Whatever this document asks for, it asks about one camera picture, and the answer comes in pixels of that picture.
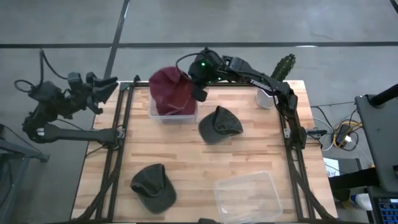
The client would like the dark olive baseball cap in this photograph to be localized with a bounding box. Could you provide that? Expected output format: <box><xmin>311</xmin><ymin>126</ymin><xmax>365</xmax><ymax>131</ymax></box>
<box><xmin>198</xmin><ymin>105</ymin><xmax>244</xmax><ymax>145</ymax></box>
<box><xmin>129</xmin><ymin>163</ymin><xmax>177</xmax><ymax>215</ymax></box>

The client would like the white plastic bottle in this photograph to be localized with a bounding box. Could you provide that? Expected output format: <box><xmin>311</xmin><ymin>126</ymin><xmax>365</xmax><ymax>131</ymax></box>
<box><xmin>350</xmin><ymin>192</ymin><xmax>373</xmax><ymax>211</ymax></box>

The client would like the maroon baseball cap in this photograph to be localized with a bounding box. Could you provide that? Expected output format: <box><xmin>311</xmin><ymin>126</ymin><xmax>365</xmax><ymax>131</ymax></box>
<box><xmin>148</xmin><ymin>66</ymin><xmax>198</xmax><ymax>116</ymax></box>

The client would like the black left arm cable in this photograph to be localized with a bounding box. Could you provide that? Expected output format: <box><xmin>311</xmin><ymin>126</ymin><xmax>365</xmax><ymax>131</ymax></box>
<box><xmin>14</xmin><ymin>49</ymin><xmax>71</xmax><ymax>94</ymax></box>

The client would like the grey metal cart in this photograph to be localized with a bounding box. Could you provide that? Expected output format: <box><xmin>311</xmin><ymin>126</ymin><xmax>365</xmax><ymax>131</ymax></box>
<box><xmin>0</xmin><ymin>123</ymin><xmax>50</xmax><ymax>224</ymax></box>

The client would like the white paper label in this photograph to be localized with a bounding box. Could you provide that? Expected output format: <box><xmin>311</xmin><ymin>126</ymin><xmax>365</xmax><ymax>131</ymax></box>
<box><xmin>323</xmin><ymin>157</ymin><xmax>340</xmax><ymax>178</ymax></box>

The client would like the black aluminium table frame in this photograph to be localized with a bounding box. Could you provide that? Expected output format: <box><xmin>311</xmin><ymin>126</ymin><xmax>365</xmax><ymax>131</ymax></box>
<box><xmin>74</xmin><ymin>75</ymin><xmax>336</xmax><ymax>224</ymax></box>

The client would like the white hexagonal plant pot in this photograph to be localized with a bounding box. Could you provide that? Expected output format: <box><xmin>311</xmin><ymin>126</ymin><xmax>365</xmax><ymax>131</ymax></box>
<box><xmin>255</xmin><ymin>88</ymin><xmax>279</xmax><ymax>110</ymax></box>

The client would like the grey monitor back panel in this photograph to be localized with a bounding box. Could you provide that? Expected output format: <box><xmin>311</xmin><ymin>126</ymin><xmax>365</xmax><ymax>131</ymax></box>
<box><xmin>354</xmin><ymin>93</ymin><xmax>398</xmax><ymax>194</ymax></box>

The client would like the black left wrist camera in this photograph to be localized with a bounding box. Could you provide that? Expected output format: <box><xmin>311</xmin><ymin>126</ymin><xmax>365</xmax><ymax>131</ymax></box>
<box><xmin>67</xmin><ymin>72</ymin><xmax>83</xmax><ymax>91</ymax></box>

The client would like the backlit keyboard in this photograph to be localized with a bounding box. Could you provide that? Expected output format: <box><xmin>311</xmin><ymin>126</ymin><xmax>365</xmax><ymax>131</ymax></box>
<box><xmin>377</xmin><ymin>197</ymin><xmax>398</xmax><ymax>224</ymax></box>

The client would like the black monitor pole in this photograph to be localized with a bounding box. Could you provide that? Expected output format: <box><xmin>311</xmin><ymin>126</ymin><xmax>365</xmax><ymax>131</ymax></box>
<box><xmin>369</xmin><ymin>83</ymin><xmax>398</xmax><ymax>107</ymax></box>

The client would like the green cactus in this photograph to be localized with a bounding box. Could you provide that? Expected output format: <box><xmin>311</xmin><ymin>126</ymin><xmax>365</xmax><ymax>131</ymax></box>
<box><xmin>270</xmin><ymin>53</ymin><xmax>297</xmax><ymax>83</ymax></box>

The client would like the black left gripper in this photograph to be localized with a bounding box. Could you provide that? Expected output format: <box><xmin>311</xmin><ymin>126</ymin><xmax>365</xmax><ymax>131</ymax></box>
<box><xmin>63</xmin><ymin>76</ymin><xmax>119</xmax><ymax>115</ymax></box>

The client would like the clear plastic container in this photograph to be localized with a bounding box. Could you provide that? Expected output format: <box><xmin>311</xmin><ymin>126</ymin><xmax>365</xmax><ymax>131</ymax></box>
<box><xmin>213</xmin><ymin>170</ymin><xmax>284</xmax><ymax>224</ymax></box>
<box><xmin>147</xmin><ymin>93</ymin><xmax>199</xmax><ymax>124</ymax></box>

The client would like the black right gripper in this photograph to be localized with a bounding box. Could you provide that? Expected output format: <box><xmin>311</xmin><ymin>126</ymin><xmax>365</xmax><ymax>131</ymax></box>
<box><xmin>188</xmin><ymin>52</ymin><xmax>223</xmax><ymax>103</ymax></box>

